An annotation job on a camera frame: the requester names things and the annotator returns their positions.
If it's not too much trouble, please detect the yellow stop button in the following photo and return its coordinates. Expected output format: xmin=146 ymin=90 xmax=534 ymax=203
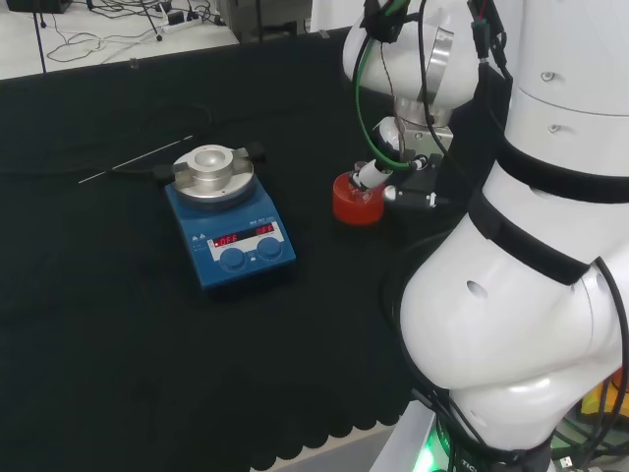
xmin=581 ymin=376 xmax=629 ymax=420

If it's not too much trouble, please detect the orange flask support ring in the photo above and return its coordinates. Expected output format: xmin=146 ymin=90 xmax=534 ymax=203
xmin=332 ymin=170 xmax=385 ymax=227

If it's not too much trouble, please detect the black box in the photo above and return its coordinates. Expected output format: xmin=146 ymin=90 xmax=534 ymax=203
xmin=7 ymin=0 xmax=75 ymax=15

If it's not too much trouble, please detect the floor cable tangle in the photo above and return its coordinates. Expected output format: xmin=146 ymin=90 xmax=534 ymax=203
xmin=34 ymin=0 xmax=230 ymax=66

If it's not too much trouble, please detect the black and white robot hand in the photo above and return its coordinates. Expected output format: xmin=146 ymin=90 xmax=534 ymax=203
xmin=351 ymin=116 xmax=456 ymax=210

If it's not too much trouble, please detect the green robot cable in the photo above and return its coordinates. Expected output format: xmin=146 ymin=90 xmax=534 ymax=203
xmin=354 ymin=0 xmax=420 ymax=173

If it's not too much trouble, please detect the blue heater with steel plate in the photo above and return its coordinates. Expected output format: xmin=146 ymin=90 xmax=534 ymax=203
xmin=152 ymin=141 xmax=298 ymax=299

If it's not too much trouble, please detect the white power strip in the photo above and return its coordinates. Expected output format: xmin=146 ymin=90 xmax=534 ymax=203
xmin=157 ymin=9 xmax=203 ymax=34

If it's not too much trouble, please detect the black bench cloth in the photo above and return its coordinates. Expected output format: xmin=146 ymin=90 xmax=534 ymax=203
xmin=0 ymin=27 xmax=497 ymax=472

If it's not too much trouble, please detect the steel probe with black cable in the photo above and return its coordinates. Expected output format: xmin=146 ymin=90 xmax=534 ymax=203
xmin=78 ymin=135 xmax=195 ymax=186

